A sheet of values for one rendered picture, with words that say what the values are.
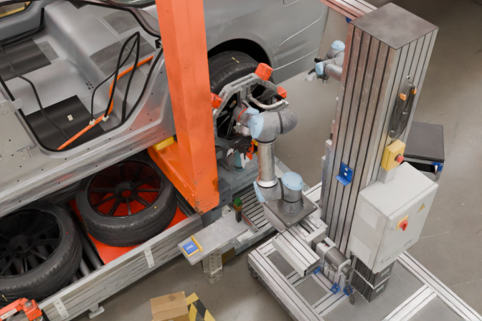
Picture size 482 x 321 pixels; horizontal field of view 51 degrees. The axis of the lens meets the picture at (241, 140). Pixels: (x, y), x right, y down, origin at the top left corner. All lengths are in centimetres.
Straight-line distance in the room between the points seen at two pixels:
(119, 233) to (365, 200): 164
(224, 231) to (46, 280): 110
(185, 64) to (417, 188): 126
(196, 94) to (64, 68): 154
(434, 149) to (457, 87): 136
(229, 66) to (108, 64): 92
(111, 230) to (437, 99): 323
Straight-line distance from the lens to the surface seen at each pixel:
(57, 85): 387
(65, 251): 335
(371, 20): 217
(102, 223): 340
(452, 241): 405
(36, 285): 333
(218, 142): 342
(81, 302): 346
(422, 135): 422
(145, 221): 336
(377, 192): 254
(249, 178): 395
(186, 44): 243
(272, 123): 250
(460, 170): 453
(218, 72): 329
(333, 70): 301
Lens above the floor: 314
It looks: 45 degrees down
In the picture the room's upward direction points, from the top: 2 degrees counter-clockwise
